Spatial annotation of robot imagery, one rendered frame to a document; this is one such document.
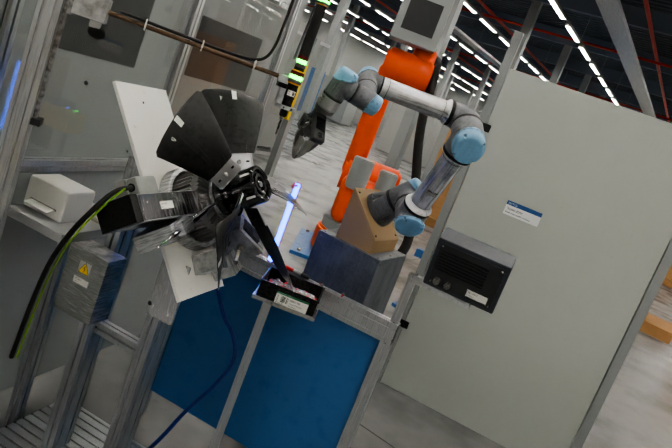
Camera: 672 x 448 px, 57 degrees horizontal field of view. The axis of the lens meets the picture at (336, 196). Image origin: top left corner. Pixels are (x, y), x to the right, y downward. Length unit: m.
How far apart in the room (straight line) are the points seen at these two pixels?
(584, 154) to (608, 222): 0.39
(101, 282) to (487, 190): 2.28
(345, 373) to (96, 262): 0.99
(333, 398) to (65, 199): 1.20
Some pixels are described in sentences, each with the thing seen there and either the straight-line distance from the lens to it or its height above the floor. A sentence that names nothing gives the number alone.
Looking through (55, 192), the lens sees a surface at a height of 0.95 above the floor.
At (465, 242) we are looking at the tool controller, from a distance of 2.19.
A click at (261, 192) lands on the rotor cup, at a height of 1.20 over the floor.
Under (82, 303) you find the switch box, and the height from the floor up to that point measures 0.68.
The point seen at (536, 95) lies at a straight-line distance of 3.63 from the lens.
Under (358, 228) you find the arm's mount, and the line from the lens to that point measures 2.54.
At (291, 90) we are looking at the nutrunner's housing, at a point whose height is 1.52.
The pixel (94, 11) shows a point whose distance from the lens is 1.94.
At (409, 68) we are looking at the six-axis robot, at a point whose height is 1.94.
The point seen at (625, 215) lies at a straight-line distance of 3.64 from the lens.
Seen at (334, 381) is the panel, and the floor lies 0.55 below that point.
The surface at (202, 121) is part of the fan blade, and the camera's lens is 1.79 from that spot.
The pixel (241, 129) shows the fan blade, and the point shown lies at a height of 1.34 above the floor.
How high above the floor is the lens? 1.59
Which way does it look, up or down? 10 degrees down
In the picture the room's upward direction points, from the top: 21 degrees clockwise
